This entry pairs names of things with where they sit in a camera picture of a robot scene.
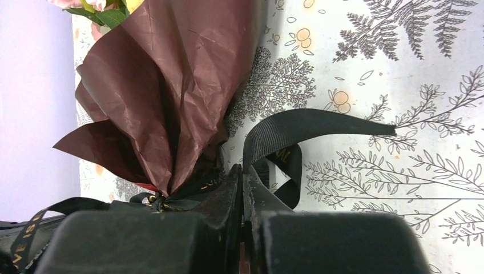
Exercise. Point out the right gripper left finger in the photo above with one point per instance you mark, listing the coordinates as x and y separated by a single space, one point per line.
217 238

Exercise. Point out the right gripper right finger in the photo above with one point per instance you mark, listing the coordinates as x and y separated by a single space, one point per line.
259 205

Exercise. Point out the black gold-lettered ribbon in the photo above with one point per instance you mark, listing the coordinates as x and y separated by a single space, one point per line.
91 236

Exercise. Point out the flower bouquet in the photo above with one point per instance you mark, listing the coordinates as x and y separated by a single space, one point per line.
157 88

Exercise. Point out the floral patterned table mat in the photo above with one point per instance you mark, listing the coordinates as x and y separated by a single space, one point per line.
417 65

